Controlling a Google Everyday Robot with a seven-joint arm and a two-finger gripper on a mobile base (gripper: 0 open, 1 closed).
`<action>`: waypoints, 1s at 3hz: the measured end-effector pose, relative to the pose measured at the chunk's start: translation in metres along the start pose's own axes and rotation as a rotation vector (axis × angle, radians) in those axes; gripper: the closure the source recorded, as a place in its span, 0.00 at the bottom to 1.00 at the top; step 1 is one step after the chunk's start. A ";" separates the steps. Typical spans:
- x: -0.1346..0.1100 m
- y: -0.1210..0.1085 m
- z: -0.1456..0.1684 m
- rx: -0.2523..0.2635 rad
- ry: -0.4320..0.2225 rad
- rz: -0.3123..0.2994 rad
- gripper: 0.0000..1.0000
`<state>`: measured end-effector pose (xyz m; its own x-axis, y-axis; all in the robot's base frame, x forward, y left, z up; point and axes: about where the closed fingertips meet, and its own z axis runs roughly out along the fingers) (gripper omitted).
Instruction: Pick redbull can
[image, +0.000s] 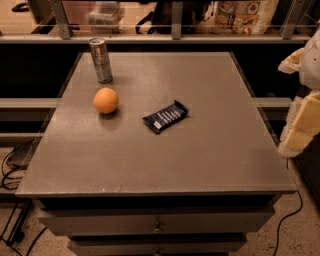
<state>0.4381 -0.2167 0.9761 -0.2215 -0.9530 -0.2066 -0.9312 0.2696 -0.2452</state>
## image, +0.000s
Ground white rounded gripper body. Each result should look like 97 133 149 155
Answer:
299 30 320 90

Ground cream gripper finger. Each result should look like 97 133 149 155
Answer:
278 48 303 74
278 93 320 158

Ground silver redbull can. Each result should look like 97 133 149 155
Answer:
89 38 113 83

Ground printed plastic bag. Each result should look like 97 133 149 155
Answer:
211 0 279 35

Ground dark blue snack bar wrapper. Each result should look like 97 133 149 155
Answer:
142 101 189 135

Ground orange fruit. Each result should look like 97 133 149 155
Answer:
93 88 119 114

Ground clear plastic box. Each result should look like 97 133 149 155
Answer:
86 1 124 34

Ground grey drawer cabinet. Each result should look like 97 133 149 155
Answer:
17 52 296 256

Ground metal railing shelf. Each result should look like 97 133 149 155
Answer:
0 0 320 44

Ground black cable on floor right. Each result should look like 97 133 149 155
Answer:
272 158 304 256

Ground black cables on floor left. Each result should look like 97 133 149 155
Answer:
0 139 48 256

